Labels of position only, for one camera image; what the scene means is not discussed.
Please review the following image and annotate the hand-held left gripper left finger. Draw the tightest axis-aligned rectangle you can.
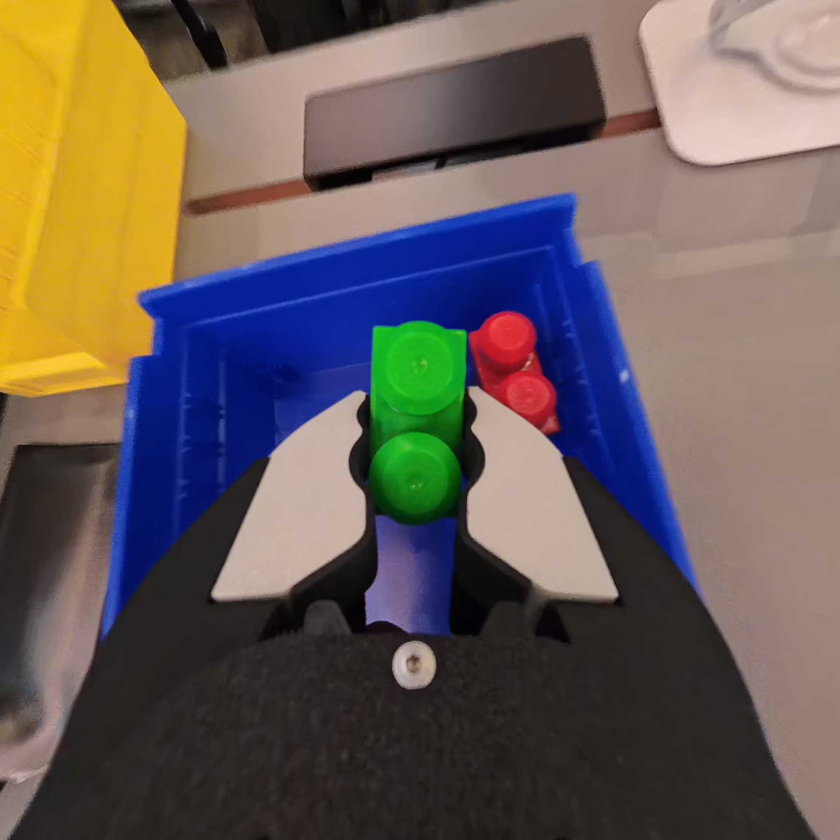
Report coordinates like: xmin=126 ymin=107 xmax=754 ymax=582
xmin=210 ymin=390 xmax=379 ymax=605

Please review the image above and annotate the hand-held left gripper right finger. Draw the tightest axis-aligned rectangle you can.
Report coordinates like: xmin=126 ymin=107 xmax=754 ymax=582
xmin=453 ymin=390 xmax=619 ymax=605

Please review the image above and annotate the red two-stud toy block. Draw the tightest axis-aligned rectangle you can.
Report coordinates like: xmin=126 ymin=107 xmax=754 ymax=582
xmin=469 ymin=311 xmax=563 ymax=437

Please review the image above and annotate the blue plastic bin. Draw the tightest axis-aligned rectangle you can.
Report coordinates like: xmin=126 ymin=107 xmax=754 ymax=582
xmin=103 ymin=193 xmax=697 ymax=644

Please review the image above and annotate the green two-stud toy block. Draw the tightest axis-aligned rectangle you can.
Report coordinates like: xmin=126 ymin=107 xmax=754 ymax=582
xmin=365 ymin=322 xmax=469 ymax=526

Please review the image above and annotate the grey flat metal plate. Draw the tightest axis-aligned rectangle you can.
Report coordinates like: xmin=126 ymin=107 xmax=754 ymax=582
xmin=0 ymin=444 xmax=122 ymax=775

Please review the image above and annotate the yellow plastic bin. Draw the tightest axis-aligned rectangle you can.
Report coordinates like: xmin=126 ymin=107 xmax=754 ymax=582
xmin=0 ymin=0 xmax=189 ymax=397

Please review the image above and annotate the black flat panel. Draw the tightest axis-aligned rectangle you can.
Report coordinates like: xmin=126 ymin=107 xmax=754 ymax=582
xmin=305 ymin=37 xmax=607 ymax=191

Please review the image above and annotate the white book stand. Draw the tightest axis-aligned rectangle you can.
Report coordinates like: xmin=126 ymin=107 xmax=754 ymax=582
xmin=640 ymin=0 xmax=840 ymax=168

